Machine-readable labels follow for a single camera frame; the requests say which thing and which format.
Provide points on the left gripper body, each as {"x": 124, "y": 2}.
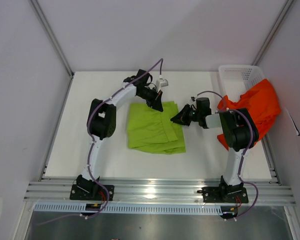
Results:
{"x": 147, "y": 94}

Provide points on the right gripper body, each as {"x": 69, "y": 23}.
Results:
{"x": 195, "y": 114}

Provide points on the lime green shorts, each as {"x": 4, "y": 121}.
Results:
{"x": 152, "y": 131}

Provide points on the orange shorts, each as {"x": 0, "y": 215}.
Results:
{"x": 262, "y": 104}

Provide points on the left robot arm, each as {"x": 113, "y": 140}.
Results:
{"x": 101, "y": 125}

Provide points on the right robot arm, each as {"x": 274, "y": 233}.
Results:
{"x": 240, "y": 134}

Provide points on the white plastic basket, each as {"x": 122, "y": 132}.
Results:
{"x": 236, "y": 80}

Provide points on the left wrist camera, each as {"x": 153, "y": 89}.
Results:
{"x": 161, "y": 83}

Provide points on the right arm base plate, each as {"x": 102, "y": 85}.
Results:
{"x": 213, "y": 194}

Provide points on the slotted cable duct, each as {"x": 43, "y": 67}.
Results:
{"x": 118, "y": 208}

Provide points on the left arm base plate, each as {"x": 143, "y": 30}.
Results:
{"x": 80, "y": 194}

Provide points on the aluminium mounting rail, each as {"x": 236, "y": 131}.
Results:
{"x": 157, "y": 191}

